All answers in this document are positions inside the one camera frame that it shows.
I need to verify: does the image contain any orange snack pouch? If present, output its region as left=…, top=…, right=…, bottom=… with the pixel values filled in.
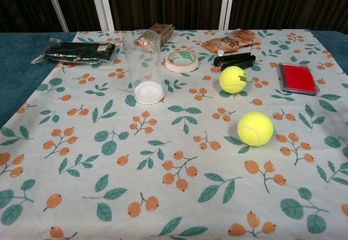
left=201, top=28, right=261, bottom=56

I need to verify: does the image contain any transparent plastic cylinder container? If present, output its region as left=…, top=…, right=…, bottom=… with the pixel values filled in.
left=121, top=29, right=165, bottom=106

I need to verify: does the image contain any floral leaf berry tablecloth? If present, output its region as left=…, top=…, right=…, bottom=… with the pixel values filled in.
left=0, top=29, right=348, bottom=240

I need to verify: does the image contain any beige masking tape roll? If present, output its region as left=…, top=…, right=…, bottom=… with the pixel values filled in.
left=165, top=51, right=199, bottom=73

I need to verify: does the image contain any black item in clear bag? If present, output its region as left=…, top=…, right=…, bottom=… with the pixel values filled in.
left=30, top=37, right=117, bottom=66

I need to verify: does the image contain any white metal frame post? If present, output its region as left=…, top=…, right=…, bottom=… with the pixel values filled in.
left=88, top=0, right=115, bottom=31
left=42, top=0, right=69, bottom=33
left=218, top=0, right=237, bottom=30

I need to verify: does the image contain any teal table cover cloth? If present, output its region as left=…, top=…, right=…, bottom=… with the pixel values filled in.
left=0, top=29, right=348, bottom=130

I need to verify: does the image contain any red ink stamp pad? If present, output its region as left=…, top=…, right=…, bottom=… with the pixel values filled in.
left=277, top=62, right=320, bottom=97

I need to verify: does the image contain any black stapler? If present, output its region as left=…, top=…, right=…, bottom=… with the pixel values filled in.
left=213, top=51, right=257, bottom=72

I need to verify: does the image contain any crinkled foil candy wrapper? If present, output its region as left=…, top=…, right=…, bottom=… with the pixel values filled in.
left=133, top=30, right=156, bottom=53

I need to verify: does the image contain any plain yellow tennis ball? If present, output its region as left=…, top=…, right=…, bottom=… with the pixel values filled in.
left=237, top=112, right=274, bottom=147

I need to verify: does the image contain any brown cardboard box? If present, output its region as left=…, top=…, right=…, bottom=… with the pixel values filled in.
left=148, top=23, right=175, bottom=47

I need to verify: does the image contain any yellow tennis ball black print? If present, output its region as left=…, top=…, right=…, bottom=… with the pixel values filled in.
left=219, top=65, right=248, bottom=94

